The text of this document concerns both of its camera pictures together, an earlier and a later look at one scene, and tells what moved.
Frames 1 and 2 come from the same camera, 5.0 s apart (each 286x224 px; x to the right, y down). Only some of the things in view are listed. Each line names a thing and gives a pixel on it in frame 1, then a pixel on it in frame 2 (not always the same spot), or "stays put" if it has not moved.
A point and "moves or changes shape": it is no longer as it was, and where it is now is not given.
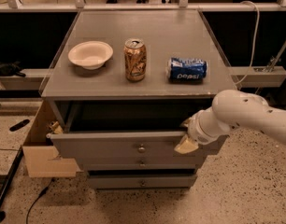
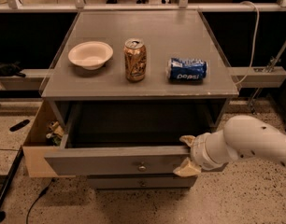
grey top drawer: (131, 130) moves or changes shape
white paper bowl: (91, 54) stays put
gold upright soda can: (135, 59) stays put
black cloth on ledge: (2, 69) stays put
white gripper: (195, 129) -> (199, 152)
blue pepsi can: (187, 70) stays put
